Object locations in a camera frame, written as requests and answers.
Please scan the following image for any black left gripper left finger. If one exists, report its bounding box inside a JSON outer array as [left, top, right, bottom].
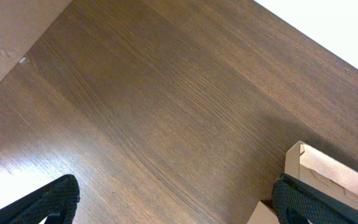
[[0, 174, 80, 224]]

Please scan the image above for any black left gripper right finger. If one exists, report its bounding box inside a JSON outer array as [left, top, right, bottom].
[[272, 174, 358, 224]]

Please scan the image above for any brown cardboard box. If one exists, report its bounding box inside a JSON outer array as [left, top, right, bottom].
[[248, 141, 358, 224]]

